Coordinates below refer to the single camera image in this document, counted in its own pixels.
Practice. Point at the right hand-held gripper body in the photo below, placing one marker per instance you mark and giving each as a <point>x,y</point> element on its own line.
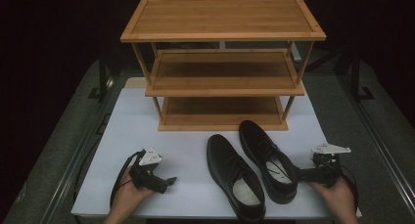
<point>328,168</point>

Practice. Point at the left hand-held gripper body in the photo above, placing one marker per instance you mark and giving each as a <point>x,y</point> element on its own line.
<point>143,175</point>

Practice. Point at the black leather shoe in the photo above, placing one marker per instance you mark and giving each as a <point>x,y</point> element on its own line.
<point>228,171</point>
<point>261,145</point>

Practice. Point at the three-tier bamboo shoe rack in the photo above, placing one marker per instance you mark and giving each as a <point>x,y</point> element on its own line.
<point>221,18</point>

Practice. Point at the person's left hand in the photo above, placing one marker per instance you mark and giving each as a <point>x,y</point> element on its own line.
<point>127,198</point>

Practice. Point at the person's right hand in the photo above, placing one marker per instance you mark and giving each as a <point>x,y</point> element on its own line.
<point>341,199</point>

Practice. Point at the black metal stand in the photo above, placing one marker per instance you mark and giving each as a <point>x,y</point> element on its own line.
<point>356,77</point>
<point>102,77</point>

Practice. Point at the metal rail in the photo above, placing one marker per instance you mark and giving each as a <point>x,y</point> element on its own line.
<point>381,149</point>
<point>75,171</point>

